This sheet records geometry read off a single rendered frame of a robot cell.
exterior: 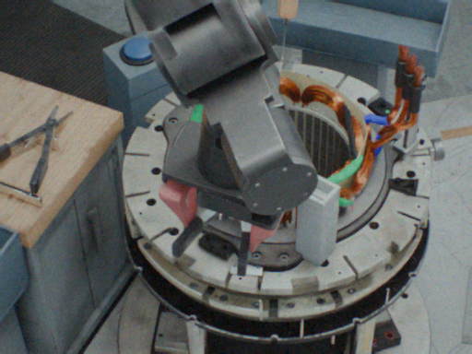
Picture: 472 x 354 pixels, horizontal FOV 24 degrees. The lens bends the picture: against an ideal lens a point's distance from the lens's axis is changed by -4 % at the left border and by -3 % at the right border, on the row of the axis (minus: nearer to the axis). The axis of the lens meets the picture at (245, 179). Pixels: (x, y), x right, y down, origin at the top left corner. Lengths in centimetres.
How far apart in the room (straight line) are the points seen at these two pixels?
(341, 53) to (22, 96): 39
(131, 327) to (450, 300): 41
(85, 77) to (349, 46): 160
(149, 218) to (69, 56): 189
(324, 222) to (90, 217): 36
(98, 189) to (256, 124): 52
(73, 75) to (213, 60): 214
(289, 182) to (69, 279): 55
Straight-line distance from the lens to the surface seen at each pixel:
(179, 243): 100
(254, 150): 81
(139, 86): 139
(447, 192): 160
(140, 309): 143
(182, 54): 81
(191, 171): 95
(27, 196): 120
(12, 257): 119
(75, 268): 134
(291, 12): 103
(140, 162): 119
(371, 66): 143
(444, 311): 147
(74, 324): 139
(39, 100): 132
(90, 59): 298
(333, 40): 140
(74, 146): 126
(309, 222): 105
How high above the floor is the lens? 195
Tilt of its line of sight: 47 degrees down
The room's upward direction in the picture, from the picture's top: 1 degrees counter-clockwise
